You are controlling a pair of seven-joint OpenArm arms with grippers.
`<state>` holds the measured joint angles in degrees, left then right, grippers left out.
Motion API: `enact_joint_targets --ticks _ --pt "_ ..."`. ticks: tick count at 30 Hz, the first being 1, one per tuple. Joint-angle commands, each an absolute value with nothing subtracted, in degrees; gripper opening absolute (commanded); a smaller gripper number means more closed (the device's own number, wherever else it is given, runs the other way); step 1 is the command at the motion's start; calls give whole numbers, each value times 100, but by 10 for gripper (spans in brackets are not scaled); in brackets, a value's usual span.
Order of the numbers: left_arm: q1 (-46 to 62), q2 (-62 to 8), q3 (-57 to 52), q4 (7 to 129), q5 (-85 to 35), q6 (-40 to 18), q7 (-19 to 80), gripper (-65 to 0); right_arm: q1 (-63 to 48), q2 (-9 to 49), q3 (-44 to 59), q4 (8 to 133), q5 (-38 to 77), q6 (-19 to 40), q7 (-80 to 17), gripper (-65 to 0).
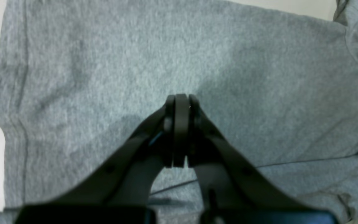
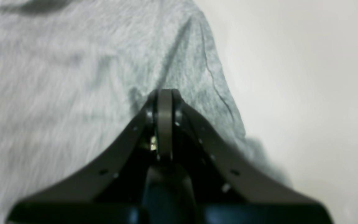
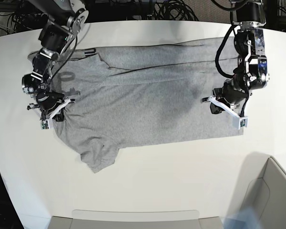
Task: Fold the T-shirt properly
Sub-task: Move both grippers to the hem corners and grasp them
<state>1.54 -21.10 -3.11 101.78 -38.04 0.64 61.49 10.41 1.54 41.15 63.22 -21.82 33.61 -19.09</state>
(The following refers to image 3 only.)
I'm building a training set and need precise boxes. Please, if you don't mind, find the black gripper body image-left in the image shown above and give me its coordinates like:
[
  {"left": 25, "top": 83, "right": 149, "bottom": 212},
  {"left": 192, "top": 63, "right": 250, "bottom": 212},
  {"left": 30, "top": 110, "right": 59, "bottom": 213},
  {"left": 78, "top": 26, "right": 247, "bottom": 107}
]
[{"left": 27, "top": 92, "right": 65, "bottom": 113}]

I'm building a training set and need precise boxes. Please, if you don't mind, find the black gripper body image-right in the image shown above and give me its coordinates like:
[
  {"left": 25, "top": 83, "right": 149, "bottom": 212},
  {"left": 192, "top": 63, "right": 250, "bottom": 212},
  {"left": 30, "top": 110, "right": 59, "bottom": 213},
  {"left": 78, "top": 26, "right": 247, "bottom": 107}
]
[{"left": 212, "top": 81, "right": 249, "bottom": 112}]

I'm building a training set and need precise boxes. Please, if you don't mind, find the grey T-shirt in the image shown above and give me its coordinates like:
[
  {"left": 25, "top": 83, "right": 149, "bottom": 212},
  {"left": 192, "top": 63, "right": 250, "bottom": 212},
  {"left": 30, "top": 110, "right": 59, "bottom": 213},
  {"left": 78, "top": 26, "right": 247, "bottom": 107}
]
[{"left": 51, "top": 38, "right": 243, "bottom": 173}]

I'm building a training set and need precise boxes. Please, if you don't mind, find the blurred blue object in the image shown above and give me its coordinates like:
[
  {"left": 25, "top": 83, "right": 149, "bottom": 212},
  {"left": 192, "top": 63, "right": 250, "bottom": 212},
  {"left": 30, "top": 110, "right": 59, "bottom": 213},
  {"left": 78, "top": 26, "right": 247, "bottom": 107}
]
[{"left": 223, "top": 207, "right": 258, "bottom": 229}]

